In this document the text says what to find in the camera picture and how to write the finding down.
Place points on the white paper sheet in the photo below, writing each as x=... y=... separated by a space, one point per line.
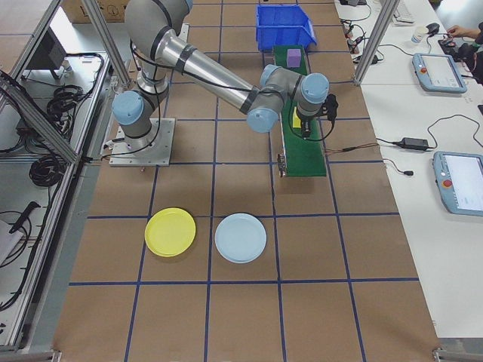
x=7 y=241

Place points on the operator hand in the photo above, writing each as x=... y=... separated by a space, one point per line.
x=459 y=31

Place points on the brown cardboard box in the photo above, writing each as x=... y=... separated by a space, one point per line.
x=113 y=11

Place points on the operator forearm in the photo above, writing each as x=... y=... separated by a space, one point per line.
x=476 y=34

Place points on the aluminium profile post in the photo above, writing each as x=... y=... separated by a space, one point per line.
x=373 y=45

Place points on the V-shaped metal bar frame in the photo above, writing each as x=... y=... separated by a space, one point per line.
x=37 y=120

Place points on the black box device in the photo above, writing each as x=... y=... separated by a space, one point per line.
x=49 y=49

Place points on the white paper cup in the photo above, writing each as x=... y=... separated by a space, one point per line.
x=418 y=35

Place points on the black electronics device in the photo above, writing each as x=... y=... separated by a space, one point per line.
x=449 y=46

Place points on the aluminium corner bar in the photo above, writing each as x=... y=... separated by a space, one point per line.
x=30 y=356
x=458 y=355

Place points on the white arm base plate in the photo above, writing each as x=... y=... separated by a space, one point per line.
x=166 y=143
x=185 y=37

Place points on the white keyboard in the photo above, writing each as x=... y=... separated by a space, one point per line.
x=404 y=13

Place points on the yellow plate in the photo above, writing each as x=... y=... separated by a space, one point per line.
x=170 y=232

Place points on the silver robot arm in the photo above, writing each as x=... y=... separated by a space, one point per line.
x=211 y=75

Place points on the purple block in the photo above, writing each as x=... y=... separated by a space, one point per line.
x=294 y=58

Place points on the yellow block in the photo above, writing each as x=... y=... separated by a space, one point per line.
x=296 y=118

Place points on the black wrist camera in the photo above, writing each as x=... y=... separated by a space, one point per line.
x=332 y=107

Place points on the small circuit board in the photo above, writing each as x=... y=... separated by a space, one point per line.
x=355 y=45
x=349 y=27

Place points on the black computer mouse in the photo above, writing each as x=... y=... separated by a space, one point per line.
x=433 y=27

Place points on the small black power adapter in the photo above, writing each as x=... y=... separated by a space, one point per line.
x=373 y=59

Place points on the green conveyor belt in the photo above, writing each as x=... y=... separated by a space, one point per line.
x=305 y=162

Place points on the light blue plate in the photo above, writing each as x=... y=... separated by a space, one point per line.
x=240 y=238

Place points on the blue plastic storage bin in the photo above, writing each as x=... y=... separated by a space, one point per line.
x=287 y=37

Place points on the light blue teach pendant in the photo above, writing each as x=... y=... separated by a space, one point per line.
x=439 y=73
x=460 y=181

